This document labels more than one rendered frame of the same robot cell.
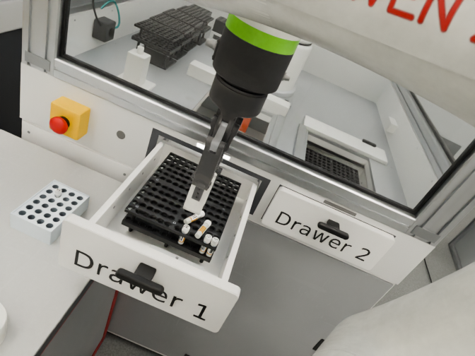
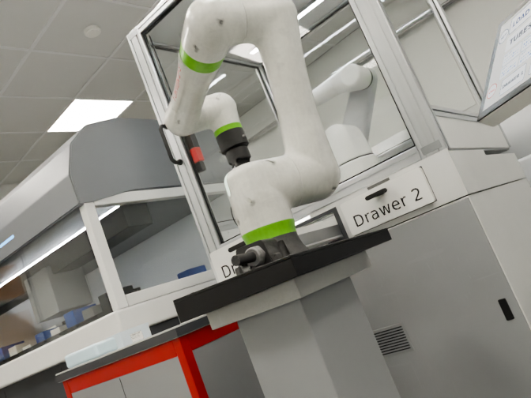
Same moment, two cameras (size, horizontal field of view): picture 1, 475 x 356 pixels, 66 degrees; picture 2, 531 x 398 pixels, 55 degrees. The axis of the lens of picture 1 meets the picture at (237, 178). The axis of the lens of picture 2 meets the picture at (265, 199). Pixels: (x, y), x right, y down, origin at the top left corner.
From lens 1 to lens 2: 1.34 m
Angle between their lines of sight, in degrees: 55
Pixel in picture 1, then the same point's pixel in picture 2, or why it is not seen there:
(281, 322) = (456, 314)
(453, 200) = (414, 118)
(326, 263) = (415, 227)
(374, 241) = (410, 179)
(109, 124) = not seen: hidden behind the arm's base
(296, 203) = (353, 203)
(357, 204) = (382, 172)
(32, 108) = not seen: hidden behind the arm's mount
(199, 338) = not seen: outside the picture
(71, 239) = (216, 262)
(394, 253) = (436, 176)
